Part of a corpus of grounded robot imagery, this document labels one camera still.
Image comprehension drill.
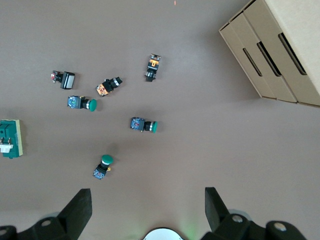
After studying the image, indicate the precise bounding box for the black selector switch orange block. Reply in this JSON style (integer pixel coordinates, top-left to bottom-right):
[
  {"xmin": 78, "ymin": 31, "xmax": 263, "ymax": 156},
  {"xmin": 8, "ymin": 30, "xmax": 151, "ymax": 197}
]
[
  {"xmin": 144, "ymin": 53, "xmax": 162, "ymax": 83},
  {"xmin": 94, "ymin": 76, "xmax": 124, "ymax": 98}
]

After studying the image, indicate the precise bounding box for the green pushbutton blue block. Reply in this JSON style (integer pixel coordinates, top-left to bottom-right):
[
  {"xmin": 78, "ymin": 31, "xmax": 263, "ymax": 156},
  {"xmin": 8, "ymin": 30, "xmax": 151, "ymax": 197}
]
[
  {"xmin": 66, "ymin": 95, "xmax": 98, "ymax": 112},
  {"xmin": 129, "ymin": 116, "xmax": 159, "ymax": 134}
]

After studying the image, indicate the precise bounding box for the green pushbutton yellow tab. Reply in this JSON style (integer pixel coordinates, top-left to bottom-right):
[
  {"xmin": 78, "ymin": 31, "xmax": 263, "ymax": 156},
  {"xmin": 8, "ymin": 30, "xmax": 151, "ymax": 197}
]
[{"xmin": 92, "ymin": 154, "xmax": 115, "ymax": 180}]

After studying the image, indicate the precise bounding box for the square white illuminated pushbutton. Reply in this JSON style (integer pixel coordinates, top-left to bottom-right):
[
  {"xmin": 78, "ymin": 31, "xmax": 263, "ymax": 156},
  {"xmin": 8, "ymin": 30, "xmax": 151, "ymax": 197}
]
[{"xmin": 50, "ymin": 70, "xmax": 76, "ymax": 90}]

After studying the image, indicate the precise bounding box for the brown table cover sheet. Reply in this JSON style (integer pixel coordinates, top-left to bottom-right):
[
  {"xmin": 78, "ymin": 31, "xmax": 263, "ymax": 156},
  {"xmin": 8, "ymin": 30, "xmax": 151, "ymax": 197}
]
[{"xmin": 0, "ymin": 0, "xmax": 320, "ymax": 240}]

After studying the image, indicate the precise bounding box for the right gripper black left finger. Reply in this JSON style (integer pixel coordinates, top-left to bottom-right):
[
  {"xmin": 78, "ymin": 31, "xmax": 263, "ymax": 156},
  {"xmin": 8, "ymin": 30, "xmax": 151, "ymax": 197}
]
[{"xmin": 17, "ymin": 188, "xmax": 93, "ymax": 240}]

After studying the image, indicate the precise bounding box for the brown cardboard box with slots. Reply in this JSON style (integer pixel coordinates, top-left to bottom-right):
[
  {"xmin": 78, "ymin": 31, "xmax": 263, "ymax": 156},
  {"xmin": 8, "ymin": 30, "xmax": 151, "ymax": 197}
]
[{"xmin": 218, "ymin": 0, "xmax": 320, "ymax": 106}]

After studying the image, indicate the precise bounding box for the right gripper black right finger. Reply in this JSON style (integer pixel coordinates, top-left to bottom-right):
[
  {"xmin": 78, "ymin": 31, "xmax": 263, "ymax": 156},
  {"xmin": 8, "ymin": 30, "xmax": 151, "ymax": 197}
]
[{"xmin": 201, "ymin": 186, "xmax": 267, "ymax": 240}]

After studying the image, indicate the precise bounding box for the green load switch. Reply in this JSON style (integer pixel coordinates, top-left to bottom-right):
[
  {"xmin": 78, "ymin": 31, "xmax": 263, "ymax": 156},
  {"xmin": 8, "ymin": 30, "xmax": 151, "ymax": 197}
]
[{"xmin": 0, "ymin": 119, "xmax": 25, "ymax": 160}]

